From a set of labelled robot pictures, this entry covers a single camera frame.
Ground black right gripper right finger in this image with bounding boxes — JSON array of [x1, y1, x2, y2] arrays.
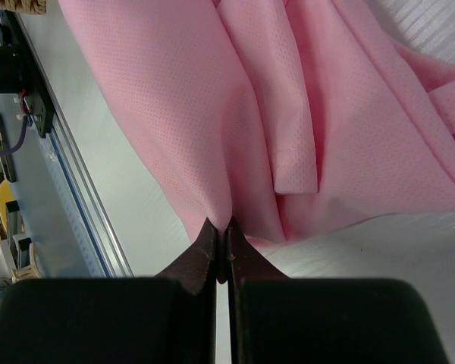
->
[[225, 220, 448, 363]]

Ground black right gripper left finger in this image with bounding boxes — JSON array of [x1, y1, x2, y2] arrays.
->
[[0, 221, 218, 363]]

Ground pink t shirt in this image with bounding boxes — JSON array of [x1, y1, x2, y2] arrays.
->
[[60, 1, 455, 243]]

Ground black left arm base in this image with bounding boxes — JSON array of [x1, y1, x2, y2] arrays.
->
[[0, 10, 55, 138]]

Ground wicker basket with liner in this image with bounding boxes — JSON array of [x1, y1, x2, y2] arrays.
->
[[0, 0, 47, 15]]

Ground aluminium mounting rail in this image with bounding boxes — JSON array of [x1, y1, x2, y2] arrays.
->
[[17, 17, 133, 277]]

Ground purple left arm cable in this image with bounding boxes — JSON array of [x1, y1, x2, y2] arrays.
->
[[0, 115, 33, 156]]

